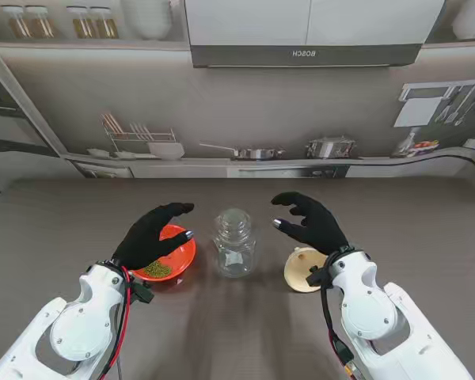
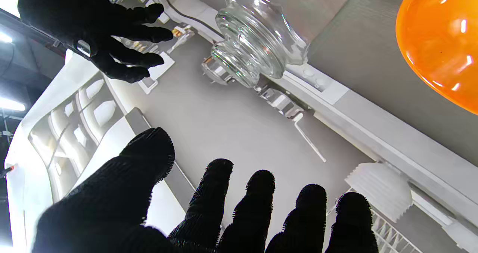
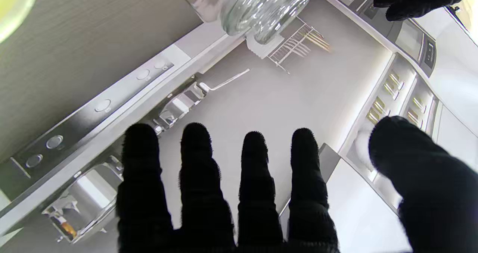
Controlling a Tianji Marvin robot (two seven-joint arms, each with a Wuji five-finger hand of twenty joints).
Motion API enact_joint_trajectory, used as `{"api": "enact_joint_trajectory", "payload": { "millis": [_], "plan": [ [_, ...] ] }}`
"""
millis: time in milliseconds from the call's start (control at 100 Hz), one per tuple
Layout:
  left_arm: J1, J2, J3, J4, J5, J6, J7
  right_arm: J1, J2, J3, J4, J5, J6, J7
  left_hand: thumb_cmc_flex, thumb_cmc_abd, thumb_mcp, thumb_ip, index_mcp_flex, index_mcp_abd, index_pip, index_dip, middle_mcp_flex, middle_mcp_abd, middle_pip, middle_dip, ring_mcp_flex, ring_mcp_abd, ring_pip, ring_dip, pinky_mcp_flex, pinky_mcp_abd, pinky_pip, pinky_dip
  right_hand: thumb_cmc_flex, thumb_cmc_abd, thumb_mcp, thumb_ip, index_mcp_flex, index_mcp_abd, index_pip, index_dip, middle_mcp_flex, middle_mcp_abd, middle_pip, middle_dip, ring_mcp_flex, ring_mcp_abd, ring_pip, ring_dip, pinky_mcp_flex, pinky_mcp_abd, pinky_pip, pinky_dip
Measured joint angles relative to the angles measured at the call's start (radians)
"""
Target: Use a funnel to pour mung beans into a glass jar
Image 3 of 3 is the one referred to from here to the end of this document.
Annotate clear glass jar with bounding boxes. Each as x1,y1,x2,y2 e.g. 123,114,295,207
192,0,264,37

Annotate clear glass jar lid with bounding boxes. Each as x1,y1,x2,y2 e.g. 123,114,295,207
254,0,310,44

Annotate beige plastic funnel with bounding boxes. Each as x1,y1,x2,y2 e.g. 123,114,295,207
0,0,41,44

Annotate printed kitchen backdrop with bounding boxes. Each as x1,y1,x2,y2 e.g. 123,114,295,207
0,0,478,253

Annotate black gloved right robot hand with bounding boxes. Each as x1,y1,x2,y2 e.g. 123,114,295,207
116,116,478,253

